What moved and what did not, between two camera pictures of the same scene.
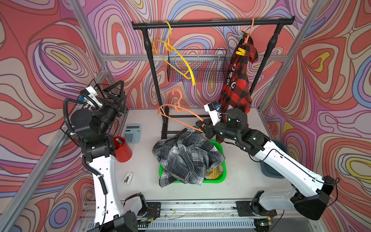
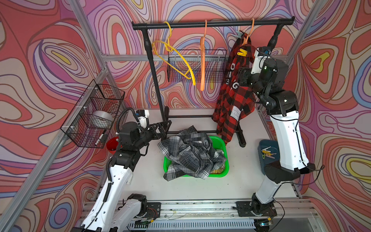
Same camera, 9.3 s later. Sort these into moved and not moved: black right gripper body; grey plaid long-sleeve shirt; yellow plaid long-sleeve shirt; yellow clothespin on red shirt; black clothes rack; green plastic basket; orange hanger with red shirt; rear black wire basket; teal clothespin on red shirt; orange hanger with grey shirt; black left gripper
Moved: grey plaid long-sleeve shirt; black left gripper; orange hanger with grey shirt; black right gripper body; yellow plaid long-sleeve shirt; green plastic basket
Not moved: black clothes rack; rear black wire basket; orange hanger with red shirt; teal clothespin on red shirt; yellow clothespin on red shirt
